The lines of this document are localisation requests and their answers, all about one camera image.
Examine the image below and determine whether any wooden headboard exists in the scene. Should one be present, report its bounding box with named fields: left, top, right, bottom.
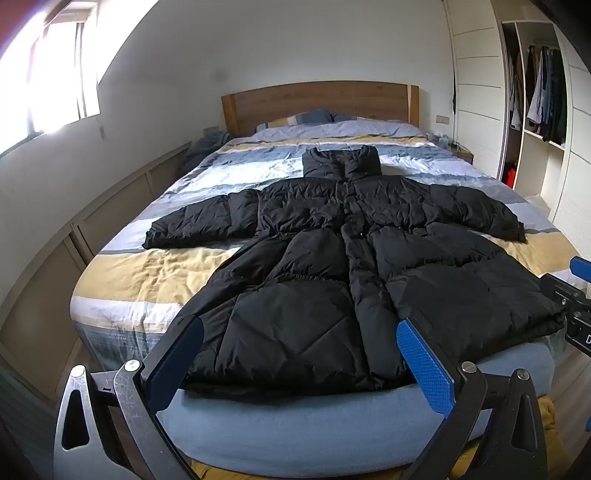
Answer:
left=221, top=81, right=419, bottom=136

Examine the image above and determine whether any white wardrobe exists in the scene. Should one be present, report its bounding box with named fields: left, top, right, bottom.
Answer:
left=450, top=0, right=591, bottom=222

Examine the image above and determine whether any beige low cabinet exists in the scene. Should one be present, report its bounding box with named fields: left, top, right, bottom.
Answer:
left=0, top=141, right=192, bottom=416

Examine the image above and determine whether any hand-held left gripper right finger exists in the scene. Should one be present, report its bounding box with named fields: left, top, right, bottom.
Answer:
left=396, top=316, right=543, bottom=480

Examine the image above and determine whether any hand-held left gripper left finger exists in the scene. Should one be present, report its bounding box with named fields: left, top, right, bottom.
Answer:
left=54, top=315, right=204, bottom=480

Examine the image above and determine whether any blue cloth bundle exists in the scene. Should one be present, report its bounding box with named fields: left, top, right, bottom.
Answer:
left=182, top=130, right=233, bottom=174

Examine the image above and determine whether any bed with striped duvet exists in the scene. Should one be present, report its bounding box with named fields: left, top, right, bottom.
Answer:
left=69, top=117, right=561, bottom=370

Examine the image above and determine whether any blue striped pillow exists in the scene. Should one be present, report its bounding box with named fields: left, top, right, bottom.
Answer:
left=255, top=109, right=338, bottom=132

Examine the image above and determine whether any window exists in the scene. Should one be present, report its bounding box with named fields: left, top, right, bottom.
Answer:
left=0, top=18, right=100, bottom=153

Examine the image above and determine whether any row of hanging clothes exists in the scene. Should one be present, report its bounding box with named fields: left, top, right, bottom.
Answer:
left=508, top=44, right=568, bottom=144

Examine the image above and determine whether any black puffer coat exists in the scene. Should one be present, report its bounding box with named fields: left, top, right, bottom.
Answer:
left=142, top=144, right=566, bottom=393

